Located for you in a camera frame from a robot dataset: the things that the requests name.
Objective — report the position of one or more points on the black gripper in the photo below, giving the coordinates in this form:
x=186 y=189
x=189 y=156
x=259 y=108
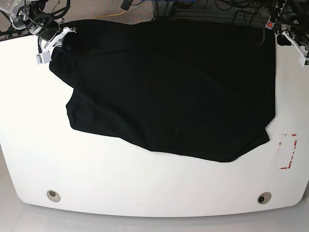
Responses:
x=300 y=34
x=49 y=30

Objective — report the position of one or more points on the black T-shirt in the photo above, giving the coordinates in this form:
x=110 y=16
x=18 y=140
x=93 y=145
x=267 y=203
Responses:
x=197 y=89

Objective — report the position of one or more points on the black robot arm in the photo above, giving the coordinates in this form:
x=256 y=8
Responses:
x=30 y=15
x=297 y=21

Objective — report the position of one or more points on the white power strip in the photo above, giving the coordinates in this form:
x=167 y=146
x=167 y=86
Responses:
x=275 y=8

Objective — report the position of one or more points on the black tripod stand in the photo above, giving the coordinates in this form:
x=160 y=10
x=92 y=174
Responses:
x=9 y=33

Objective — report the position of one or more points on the clear plastic storage box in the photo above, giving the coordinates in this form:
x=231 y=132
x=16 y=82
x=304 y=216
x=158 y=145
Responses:
x=7 y=6

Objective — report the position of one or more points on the red tape rectangle marking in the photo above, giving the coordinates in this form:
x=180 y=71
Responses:
x=286 y=151

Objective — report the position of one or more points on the left table cable grommet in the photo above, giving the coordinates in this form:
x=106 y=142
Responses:
x=53 y=196

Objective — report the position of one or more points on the table cable grommet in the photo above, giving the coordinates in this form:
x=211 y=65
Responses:
x=264 y=198
x=53 y=196

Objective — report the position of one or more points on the right table cable grommet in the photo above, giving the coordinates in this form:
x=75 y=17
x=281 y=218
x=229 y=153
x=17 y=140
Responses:
x=264 y=198

